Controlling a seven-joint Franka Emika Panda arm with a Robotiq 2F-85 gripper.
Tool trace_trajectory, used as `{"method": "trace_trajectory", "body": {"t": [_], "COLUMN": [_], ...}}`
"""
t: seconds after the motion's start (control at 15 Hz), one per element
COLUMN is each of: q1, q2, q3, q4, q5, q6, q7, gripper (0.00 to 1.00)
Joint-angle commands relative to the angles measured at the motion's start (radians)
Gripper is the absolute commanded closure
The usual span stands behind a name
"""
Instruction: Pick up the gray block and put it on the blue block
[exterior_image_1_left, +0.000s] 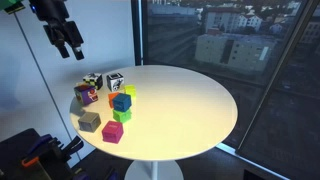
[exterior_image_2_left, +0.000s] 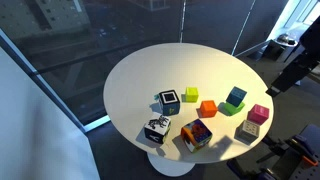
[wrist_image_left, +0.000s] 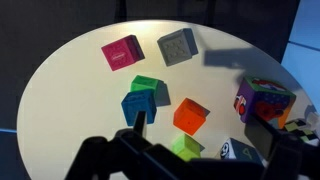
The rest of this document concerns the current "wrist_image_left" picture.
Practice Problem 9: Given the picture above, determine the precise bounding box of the orange block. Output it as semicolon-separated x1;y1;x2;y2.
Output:
172;97;211;137

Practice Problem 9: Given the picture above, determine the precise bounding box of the lime yellow-green block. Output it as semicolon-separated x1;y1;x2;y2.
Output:
171;133;205;162

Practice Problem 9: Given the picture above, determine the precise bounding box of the magenta block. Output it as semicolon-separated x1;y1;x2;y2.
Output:
100;34;146;72

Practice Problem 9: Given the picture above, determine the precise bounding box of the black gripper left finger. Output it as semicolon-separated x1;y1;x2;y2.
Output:
64;111;201;180

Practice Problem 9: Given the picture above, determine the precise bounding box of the gray block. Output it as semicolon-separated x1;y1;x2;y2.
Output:
156;27;200;67

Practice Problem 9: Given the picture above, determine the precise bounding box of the dark green block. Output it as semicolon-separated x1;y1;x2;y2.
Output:
130;74;165;98

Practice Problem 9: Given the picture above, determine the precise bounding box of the blue block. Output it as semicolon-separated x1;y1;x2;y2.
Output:
120;89;158;127

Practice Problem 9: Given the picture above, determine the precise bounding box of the dark blue black-white soft cube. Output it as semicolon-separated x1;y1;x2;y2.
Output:
214;137;264;166

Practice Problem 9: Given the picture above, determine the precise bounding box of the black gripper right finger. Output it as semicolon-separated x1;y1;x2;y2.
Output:
244;114;320;180

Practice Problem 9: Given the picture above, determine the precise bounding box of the purple multicolour soft cube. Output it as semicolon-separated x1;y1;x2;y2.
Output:
233;75;297;129

